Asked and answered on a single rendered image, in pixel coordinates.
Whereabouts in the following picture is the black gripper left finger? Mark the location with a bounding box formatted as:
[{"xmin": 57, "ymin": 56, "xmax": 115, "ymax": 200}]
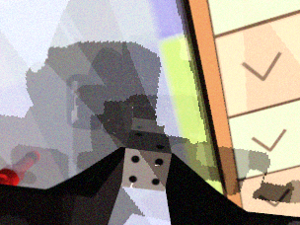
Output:
[{"xmin": 0, "ymin": 147, "xmax": 125, "ymax": 225}]

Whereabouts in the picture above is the red pawn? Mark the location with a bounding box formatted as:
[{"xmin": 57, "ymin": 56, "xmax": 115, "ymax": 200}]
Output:
[{"xmin": 0, "ymin": 169, "xmax": 19, "ymax": 186}]

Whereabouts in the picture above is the game board with green dice tray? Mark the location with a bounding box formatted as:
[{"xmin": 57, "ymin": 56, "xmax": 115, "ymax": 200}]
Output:
[{"xmin": 206, "ymin": 0, "xmax": 300, "ymax": 216}]

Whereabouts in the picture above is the beige die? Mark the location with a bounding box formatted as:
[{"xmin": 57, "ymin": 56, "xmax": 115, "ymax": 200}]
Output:
[{"xmin": 121, "ymin": 130, "xmax": 172, "ymax": 191}]

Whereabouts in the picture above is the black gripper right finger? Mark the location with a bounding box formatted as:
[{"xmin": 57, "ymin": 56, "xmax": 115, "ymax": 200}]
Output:
[{"xmin": 165, "ymin": 153, "xmax": 300, "ymax": 225}]

